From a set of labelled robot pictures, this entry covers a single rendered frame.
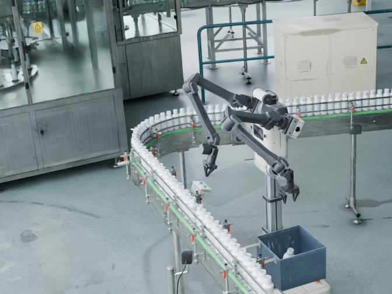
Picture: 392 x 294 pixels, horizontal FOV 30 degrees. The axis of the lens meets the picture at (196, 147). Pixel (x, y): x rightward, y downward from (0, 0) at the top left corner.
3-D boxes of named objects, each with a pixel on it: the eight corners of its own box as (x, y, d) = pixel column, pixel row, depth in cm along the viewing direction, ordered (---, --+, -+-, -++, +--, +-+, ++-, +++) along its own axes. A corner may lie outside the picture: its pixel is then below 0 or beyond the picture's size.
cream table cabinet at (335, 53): (360, 104, 926) (362, 11, 881) (375, 121, 869) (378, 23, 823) (274, 112, 921) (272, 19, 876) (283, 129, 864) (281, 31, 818)
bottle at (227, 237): (223, 263, 413) (221, 238, 407) (224, 258, 419) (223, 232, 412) (233, 263, 412) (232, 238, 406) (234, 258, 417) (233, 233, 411)
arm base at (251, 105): (253, 114, 494) (261, 97, 492) (243, 109, 491) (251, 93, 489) (247, 109, 502) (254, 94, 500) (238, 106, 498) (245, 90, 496)
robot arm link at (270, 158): (233, 112, 422) (223, 124, 429) (230, 116, 418) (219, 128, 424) (290, 160, 423) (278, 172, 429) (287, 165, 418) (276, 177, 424)
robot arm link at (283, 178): (283, 157, 422) (274, 166, 427) (275, 165, 413) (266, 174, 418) (298, 172, 421) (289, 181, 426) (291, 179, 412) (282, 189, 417)
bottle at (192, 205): (200, 221, 460) (199, 198, 454) (192, 224, 458) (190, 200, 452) (196, 217, 465) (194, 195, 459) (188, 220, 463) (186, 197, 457)
